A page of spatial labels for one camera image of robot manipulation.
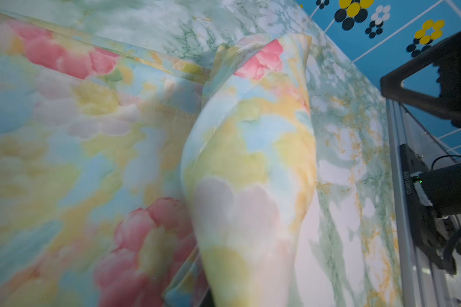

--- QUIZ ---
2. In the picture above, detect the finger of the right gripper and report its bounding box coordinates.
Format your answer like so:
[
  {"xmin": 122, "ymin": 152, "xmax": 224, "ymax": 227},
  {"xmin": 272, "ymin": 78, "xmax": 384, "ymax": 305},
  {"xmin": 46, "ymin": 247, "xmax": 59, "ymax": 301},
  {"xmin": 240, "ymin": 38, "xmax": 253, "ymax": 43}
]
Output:
[{"xmin": 380, "ymin": 31, "xmax": 461, "ymax": 121}]

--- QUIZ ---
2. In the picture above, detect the floral pastel skirt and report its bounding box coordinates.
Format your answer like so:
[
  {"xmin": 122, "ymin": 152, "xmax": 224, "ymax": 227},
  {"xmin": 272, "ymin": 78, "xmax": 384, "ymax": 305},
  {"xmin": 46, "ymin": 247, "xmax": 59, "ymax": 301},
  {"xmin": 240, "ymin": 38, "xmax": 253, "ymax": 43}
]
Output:
[{"xmin": 0, "ymin": 13, "xmax": 316, "ymax": 306}]

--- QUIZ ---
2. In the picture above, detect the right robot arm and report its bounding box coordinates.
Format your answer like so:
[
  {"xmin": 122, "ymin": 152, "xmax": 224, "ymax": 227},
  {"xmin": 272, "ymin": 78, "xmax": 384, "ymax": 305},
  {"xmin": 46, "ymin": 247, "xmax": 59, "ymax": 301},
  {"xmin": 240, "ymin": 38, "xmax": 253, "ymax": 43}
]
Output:
[{"xmin": 380, "ymin": 31, "xmax": 461, "ymax": 216}]

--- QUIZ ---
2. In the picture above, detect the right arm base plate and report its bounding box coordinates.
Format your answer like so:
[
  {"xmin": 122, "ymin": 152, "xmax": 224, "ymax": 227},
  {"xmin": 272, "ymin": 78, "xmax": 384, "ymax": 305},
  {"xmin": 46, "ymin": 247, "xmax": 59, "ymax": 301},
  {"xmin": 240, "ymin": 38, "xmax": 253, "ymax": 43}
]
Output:
[{"xmin": 399, "ymin": 144, "xmax": 461, "ymax": 275}]

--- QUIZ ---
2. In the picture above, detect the aluminium front frame rail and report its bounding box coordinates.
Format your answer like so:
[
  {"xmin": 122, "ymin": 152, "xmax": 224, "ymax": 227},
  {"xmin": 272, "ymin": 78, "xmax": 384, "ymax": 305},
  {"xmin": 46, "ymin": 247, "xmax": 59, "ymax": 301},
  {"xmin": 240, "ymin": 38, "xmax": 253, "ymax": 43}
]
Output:
[{"xmin": 387, "ymin": 100, "xmax": 461, "ymax": 306}]

